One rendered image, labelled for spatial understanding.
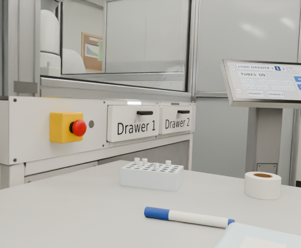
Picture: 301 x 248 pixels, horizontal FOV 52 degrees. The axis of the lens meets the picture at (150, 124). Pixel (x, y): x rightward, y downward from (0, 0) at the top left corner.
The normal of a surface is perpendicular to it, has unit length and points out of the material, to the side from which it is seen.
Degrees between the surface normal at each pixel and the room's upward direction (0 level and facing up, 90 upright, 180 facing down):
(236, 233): 0
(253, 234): 0
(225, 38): 90
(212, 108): 90
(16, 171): 90
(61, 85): 90
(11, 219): 0
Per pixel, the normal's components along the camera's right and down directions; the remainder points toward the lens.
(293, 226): 0.04, -1.00
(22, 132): 0.86, 0.07
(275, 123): 0.10, 0.07
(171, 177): -0.27, 0.06
